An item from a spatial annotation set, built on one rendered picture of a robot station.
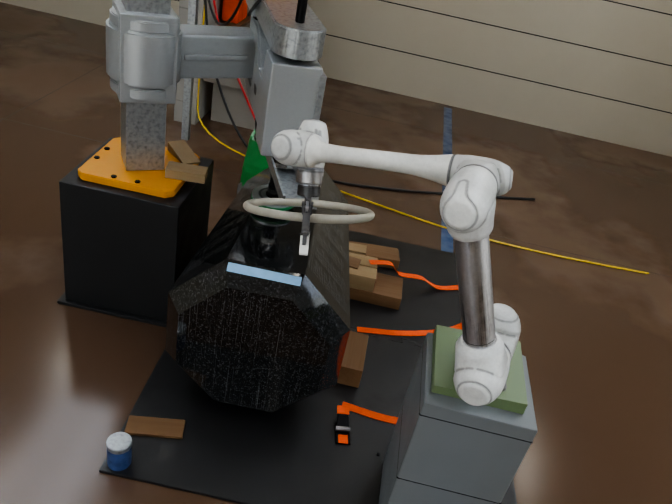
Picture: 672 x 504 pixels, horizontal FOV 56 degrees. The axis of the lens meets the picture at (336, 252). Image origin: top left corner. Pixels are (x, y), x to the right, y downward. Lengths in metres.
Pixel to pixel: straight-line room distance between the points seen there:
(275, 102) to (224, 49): 0.61
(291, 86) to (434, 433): 1.50
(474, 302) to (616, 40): 6.27
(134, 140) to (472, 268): 1.98
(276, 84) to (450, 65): 5.21
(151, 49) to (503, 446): 2.21
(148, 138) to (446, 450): 2.03
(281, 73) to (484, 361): 1.44
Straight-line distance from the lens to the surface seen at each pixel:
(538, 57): 7.86
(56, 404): 3.20
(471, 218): 1.71
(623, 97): 8.18
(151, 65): 3.10
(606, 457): 3.64
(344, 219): 2.16
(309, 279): 2.64
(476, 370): 2.03
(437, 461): 2.44
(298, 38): 2.66
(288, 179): 2.79
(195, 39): 3.22
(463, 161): 1.91
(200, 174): 3.28
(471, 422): 2.30
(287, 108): 2.78
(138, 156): 3.35
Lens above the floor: 2.31
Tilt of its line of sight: 32 degrees down
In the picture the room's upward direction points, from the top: 12 degrees clockwise
